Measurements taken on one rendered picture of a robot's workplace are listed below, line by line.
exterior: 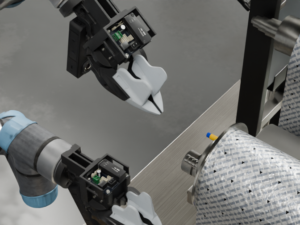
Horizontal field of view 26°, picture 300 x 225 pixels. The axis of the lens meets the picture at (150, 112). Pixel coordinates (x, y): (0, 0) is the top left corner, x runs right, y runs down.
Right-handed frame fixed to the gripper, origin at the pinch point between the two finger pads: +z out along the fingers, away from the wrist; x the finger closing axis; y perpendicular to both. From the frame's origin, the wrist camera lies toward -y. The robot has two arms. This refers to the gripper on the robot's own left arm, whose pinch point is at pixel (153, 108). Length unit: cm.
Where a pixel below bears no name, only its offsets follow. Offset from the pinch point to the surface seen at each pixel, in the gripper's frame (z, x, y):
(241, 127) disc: 10.2, 6.5, 6.4
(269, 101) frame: 17.1, 38.3, -19.4
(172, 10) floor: -14, 177, -186
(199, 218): 17.6, -4.5, -1.4
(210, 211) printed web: 17.0, -4.5, 2.3
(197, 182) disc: 11.9, -4.8, 4.6
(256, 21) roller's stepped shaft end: -0.1, 26.1, 2.7
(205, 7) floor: -4, 189, -178
